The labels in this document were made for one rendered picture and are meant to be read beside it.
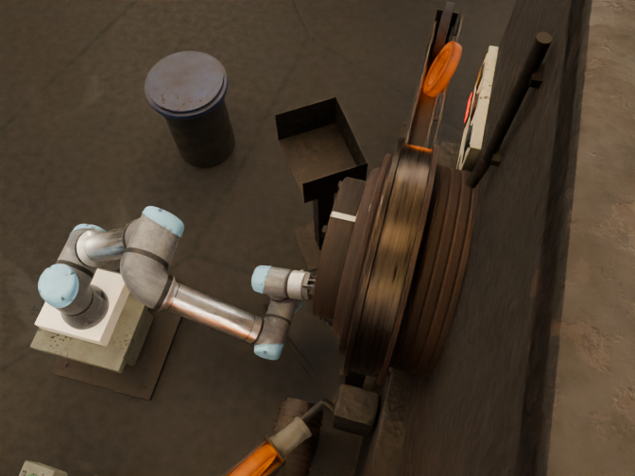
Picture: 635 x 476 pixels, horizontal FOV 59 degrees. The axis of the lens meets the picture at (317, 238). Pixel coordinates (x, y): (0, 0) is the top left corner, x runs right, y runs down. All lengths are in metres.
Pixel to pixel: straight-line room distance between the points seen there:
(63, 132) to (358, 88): 1.38
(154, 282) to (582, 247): 1.16
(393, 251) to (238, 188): 1.66
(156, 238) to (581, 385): 1.20
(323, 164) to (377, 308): 0.97
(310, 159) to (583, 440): 1.52
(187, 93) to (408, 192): 1.47
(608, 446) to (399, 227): 0.56
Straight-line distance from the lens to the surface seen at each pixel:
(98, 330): 1.98
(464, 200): 0.97
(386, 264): 0.89
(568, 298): 0.44
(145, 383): 2.26
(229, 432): 2.18
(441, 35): 2.04
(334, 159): 1.83
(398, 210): 0.91
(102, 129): 2.83
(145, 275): 1.46
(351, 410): 1.35
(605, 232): 0.47
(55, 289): 1.83
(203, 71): 2.32
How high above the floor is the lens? 2.14
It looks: 65 degrees down
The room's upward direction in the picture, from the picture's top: 2 degrees counter-clockwise
